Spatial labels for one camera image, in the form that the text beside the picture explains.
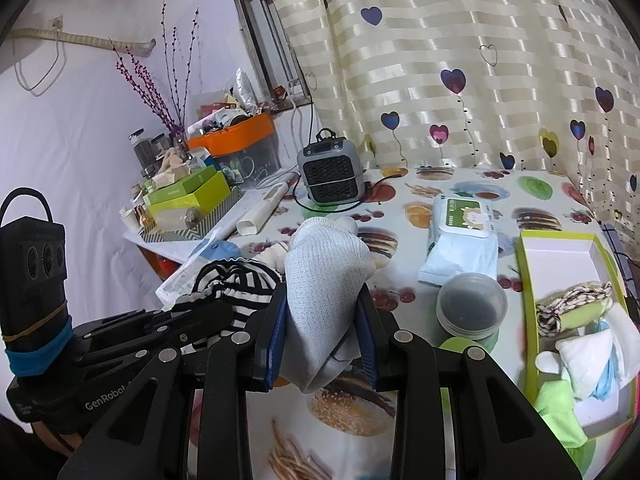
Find fruit printed tablecloth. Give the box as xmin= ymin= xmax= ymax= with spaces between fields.
xmin=165 ymin=165 xmax=640 ymax=480

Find grey portable heater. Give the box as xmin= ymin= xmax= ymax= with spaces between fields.
xmin=296 ymin=128 xmax=367 ymax=205

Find beige rolled cloth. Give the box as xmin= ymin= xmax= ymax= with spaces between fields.
xmin=255 ymin=240 xmax=292 ymax=274

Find blue white tissue pack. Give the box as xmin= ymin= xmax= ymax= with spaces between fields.
xmin=156 ymin=237 xmax=242 ymax=306

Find round plastic lid container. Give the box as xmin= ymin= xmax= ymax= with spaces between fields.
xmin=436 ymin=272 xmax=509 ymax=349

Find green edged white box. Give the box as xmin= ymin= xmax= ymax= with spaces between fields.
xmin=515 ymin=230 xmax=637 ymax=441

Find grey sock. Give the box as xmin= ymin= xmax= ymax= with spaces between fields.
xmin=284 ymin=217 xmax=376 ymax=395

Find window frame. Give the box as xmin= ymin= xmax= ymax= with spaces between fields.
xmin=229 ymin=0 xmax=314 ymax=107

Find beige wrapped wall pipe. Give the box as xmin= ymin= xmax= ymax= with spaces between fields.
xmin=12 ymin=16 xmax=157 ymax=57

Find white towel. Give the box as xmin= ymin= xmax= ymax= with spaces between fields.
xmin=602 ymin=302 xmax=640 ymax=389

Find purple decorative branches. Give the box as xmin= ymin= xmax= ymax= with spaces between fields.
xmin=110 ymin=2 xmax=201 ymax=135

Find white wire loop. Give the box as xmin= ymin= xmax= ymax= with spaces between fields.
xmin=14 ymin=20 xmax=67 ymax=97

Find light blue tissue pack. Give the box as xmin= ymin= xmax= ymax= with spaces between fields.
xmin=417 ymin=234 xmax=500 ymax=287

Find striped curtain with hearts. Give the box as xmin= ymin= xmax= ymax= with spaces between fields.
xmin=265 ymin=0 xmax=640 ymax=221

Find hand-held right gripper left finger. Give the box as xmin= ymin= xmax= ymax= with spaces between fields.
xmin=57 ymin=282 xmax=289 ymax=480

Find wet wipes pack green label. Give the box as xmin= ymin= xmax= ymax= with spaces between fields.
xmin=427 ymin=195 xmax=502 ymax=252

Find glass jar with lid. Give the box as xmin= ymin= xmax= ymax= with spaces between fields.
xmin=150 ymin=132 xmax=172 ymax=162
xmin=129 ymin=130 xmax=152 ymax=172

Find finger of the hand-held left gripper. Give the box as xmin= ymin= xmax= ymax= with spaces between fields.
xmin=100 ymin=301 xmax=234 ymax=362
xmin=72 ymin=308 xmax=177 ymax=343

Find black heater cable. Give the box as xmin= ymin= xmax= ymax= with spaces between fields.
xmin=292 ymin=172 xmax=407 ymax=212

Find black white striped sock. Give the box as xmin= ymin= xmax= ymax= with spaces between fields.
xmin=172 ymin=257 xmax=282 ymax=356

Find white cables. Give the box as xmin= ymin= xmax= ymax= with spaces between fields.
xmin=286 ymin=100 xmax=317 ymax=172

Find lime green cloth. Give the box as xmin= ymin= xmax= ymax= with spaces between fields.
xmin=532 ymin=380 xmax=589 ymax=466

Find dark plaid cloth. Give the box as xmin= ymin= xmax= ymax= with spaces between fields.
xmin=601 ymin=223 xmax=640 ymax=306

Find clear plastic container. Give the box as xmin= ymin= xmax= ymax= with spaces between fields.
xmin=212 ymin=132 xmax=281 ymax=187

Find orange storage box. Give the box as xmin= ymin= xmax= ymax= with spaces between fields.
xmin=187 ymin=112 xmax=276 ymax=158

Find pile of clutter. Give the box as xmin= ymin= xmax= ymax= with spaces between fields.
xmin=187 ymin=67 xmax=273 ymax=138

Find green patterned towel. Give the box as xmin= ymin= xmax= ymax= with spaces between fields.
xmin=536 ymin=281 xmax=615 ymax=337

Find lime green cardboard box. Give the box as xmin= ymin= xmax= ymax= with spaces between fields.
xmin=147 ymin=170 xmax=232 ymax=228

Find chevron patterned tray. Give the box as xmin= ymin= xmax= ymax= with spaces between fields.
xmin=137 ymin=187 xmax=246 ymax=243

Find mint white cloth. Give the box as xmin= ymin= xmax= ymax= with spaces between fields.
xmin=555 ymin=320 xmax=622 ymax=402

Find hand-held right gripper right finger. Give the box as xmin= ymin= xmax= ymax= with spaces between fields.
xmin=356 ymin=282 xmax=584 ymax=480

